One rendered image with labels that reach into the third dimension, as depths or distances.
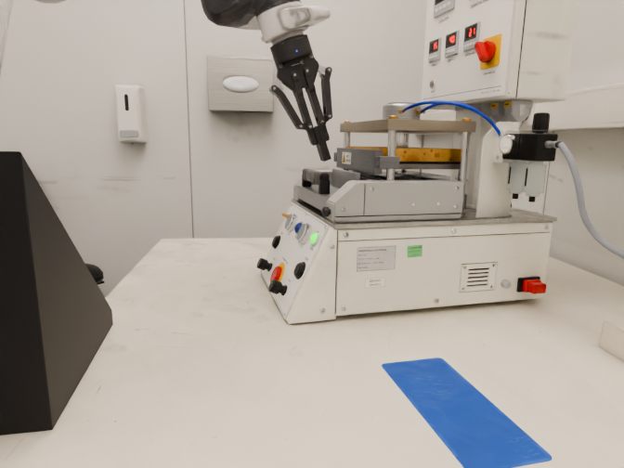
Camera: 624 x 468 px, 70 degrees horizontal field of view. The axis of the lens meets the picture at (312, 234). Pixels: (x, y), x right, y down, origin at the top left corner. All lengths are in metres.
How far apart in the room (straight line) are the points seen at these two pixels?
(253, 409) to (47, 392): 0.23
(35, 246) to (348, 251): 0.48
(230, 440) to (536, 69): 0.79
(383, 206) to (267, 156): 1.57
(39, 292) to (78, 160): 1.95
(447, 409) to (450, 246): 0.36
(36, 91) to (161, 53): 0.60
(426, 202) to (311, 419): 0.45
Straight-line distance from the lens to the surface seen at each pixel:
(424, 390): 0.64
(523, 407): 0.65
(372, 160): 0.85
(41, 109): 2.54
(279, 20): 0.89
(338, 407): 0.59
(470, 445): 0.56
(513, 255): 0.96
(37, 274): 0.55
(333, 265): 0.79
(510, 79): 0.93
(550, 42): 0.98
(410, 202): 0.83
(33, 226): 0.54
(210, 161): 2.34
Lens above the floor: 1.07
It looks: 12 degrees down
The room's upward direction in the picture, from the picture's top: 1 degrees clockwise
